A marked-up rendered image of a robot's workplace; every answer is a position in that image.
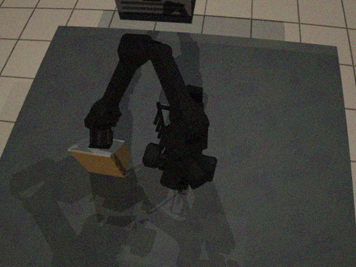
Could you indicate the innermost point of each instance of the black post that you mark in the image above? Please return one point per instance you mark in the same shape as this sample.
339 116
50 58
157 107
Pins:
196 94

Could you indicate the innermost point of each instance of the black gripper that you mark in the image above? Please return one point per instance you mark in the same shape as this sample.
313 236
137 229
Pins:
152 154

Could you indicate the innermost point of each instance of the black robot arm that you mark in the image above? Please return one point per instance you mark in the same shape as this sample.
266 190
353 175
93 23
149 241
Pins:
187 118

